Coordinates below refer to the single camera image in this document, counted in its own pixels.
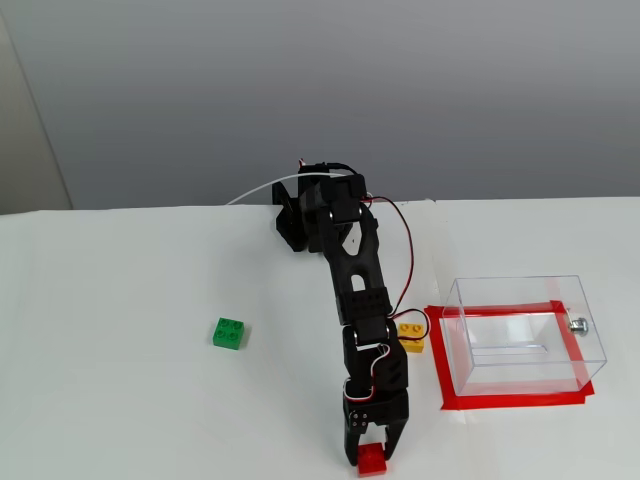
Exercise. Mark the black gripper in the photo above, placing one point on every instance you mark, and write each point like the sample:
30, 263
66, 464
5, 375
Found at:
386, 407

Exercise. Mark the red lego brick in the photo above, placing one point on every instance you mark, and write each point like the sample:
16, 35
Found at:
371, 459

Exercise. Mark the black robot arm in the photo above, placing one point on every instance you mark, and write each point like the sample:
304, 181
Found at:
357, 260

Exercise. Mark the yellow lego brick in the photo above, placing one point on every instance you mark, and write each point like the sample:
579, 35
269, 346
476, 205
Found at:
414, 340

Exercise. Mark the transparent plastic box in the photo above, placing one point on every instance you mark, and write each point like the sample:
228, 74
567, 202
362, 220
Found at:
525, 350

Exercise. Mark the green lego brick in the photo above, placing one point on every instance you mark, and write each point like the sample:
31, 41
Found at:
228, 333

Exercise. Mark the silver metal box lock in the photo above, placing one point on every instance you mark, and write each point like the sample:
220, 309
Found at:
578, 326

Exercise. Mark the black table clamp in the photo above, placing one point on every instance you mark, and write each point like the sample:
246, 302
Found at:
286, 220

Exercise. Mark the red tape frame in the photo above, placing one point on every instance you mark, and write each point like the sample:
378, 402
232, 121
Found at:
450, 375

